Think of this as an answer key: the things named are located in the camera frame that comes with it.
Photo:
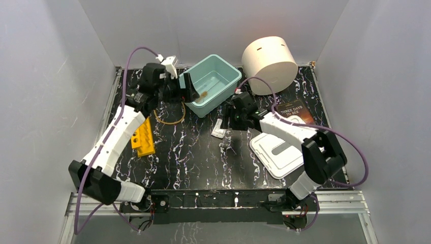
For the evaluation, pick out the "white plastic lid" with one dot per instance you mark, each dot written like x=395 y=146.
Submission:
x=279 y=157

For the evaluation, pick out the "teal plastic bin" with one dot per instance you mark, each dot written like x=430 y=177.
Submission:
x=214 y=78

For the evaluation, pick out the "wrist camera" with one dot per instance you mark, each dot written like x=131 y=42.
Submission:
x=238 y=91
x=169 y=63

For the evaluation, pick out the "yellow test tube rack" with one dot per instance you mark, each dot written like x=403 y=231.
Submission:
x=142 y=140

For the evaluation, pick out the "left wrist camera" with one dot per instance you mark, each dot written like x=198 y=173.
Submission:
x=169 y=63

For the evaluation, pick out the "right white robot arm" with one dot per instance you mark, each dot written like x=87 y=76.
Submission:
x=321 y=151

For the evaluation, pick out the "aluminium frame rail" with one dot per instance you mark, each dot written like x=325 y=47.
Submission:
x=331 y=202

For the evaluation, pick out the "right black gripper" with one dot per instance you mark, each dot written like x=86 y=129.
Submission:
x=229 y=113

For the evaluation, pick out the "dark book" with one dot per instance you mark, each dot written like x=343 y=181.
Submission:
x=296 y=112

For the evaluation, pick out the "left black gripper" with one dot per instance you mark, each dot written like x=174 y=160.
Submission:
x=176 y=90

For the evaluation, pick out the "cream cylindrical container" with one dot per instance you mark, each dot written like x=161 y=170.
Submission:
x=271 y=65

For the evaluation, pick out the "clear plastic packet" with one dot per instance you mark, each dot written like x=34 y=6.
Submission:
x=217 y=131

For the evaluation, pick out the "tan rubber tube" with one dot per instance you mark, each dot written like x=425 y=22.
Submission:
x=158 y=119

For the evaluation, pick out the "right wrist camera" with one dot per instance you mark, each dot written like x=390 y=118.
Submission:
x=238 y=91

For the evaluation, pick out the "test tube brush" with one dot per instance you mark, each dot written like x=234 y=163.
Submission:
x=203 y=96

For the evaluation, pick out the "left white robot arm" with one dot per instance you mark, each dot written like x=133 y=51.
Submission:
x=92 y=176

